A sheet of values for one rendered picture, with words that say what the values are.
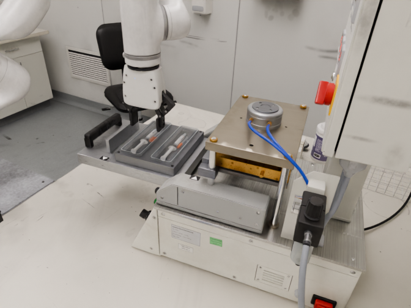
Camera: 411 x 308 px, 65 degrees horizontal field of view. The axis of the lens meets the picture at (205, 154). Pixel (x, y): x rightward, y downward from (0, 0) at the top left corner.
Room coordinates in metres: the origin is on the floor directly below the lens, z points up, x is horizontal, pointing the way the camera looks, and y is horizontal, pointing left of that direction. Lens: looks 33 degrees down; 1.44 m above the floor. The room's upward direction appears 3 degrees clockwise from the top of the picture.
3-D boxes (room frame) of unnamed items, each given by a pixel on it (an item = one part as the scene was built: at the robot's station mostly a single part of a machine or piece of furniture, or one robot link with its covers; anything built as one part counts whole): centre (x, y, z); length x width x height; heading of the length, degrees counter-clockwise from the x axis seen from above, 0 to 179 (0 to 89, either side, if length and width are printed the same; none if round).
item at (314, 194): (0.41, -0.18, 1.05); 0.15 x 0.05 x 0.15; 161
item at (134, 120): (0.77, 0.21, 1.06); 0.03 x 0.03 x 0.07; 71
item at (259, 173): (0.65, -0.12, 1.07); 0.22 x 0.17 x 0.10; 161
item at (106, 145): (0.76, 0.16, 0.97); 0.30 x 0.22 x 0.08; 71
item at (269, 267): (0.64, -0.11, 0.84); 0.53 x 0.37 x 0.17; 71
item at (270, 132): (0.63, -0.15, 1.08); 0.31 x 0.24 x 0.13; 161
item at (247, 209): (0.55, -0.01, 0.96); 0.26 x 0.05 x 0.07; 71
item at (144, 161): (0.74, 0.12, 0.98); 0.20 x 0.17 x 0.03; 161
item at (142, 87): (0.76, 0.16, 1.15); 0.10 x 0.08 x 0.11; 71
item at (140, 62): (0.76, 0.16, 1.21); 0.09 x 0.08 x 0.03; 71
